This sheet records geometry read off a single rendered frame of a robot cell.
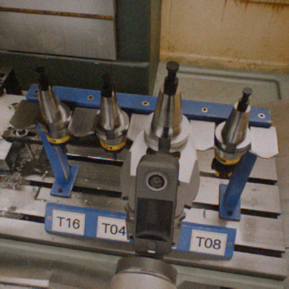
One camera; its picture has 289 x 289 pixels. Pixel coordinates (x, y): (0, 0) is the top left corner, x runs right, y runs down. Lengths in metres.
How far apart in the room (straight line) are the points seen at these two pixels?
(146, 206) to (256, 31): 1.36
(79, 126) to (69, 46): 0.71
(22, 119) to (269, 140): 0.45
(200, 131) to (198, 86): 1.07
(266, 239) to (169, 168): 0.57
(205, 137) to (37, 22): 0.85
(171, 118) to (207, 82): 1.29
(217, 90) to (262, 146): 1.07
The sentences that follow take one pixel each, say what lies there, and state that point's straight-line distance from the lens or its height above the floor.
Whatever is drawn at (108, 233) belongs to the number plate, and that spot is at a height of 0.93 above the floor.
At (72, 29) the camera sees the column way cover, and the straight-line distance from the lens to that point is 1.27.
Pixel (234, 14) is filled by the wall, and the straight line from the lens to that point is 1.61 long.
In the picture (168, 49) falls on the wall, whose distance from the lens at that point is 1.71.
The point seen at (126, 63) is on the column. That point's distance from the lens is 1.32.
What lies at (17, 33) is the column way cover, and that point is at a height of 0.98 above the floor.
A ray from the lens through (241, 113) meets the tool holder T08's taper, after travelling 0.56.
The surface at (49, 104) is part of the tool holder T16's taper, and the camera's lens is 0.61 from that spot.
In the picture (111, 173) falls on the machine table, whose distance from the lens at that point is 0.94.
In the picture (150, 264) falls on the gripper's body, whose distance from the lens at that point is 0.38.
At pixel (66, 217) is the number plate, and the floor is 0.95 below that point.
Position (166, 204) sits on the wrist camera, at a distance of 0.37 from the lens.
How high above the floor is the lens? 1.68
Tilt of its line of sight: 51 degrees down
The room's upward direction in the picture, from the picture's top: straight up
